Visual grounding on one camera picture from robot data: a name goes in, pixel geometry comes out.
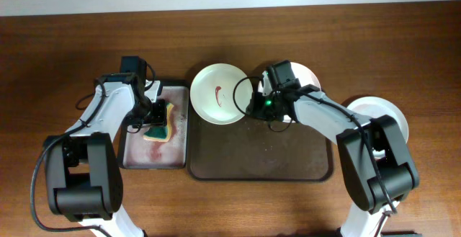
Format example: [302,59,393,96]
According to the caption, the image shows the green yellow sponge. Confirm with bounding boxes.
[143,103,174,143]

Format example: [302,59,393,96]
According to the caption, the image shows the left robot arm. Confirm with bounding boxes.
[35,56,167,236]

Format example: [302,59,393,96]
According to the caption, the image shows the small wet sponge tray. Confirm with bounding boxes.
[117,80,190,169]

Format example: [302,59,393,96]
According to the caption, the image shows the cream plate with red stain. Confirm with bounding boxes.
[190,63,253,125]

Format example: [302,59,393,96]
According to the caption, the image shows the light blue plate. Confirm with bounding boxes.
[346,97,409,142]

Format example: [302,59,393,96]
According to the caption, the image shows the large brown serving tray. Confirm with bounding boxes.
[186,80,334,182]

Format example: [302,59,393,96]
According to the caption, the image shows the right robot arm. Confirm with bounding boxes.
[243,61,420,236]

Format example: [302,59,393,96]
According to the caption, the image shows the pink plate with red stain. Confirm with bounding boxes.
[257,61,321,123]

